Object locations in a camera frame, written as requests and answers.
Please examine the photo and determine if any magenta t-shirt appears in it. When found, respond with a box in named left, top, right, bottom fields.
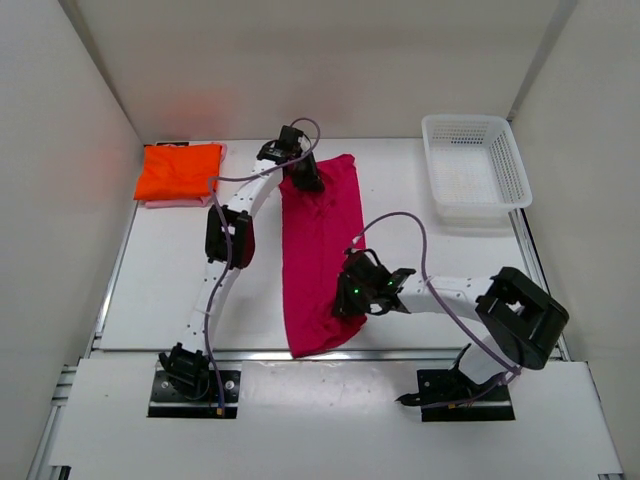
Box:
left=279, top=154, right=367, bottom=358

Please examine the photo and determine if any light pink t-shirt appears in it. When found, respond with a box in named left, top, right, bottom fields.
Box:
left=144, top=142, right=230, bottom=210

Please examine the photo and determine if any orange t-shirt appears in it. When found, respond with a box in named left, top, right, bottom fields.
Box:
left=133, top=143, right=223, bottom=201

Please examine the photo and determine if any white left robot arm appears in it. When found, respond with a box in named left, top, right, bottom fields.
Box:
left=159, top=118, right=324, bottom=404

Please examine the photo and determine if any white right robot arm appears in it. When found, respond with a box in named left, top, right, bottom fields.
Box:
left=332, top=249, right=569, bottom=386

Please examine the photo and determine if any white perforated plastic basket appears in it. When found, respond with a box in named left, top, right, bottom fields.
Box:
left=421, top=114, right=533, bottom=218

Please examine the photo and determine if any aluminium table edge rail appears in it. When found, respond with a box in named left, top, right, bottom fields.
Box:
left=89, top=344, right=556, bottom=363

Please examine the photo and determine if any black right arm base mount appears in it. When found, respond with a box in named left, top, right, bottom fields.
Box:
left=396, top=365, right=515, bottom=423

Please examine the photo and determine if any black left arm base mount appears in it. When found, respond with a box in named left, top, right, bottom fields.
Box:
left=147, top=365, right=241, bottom=420

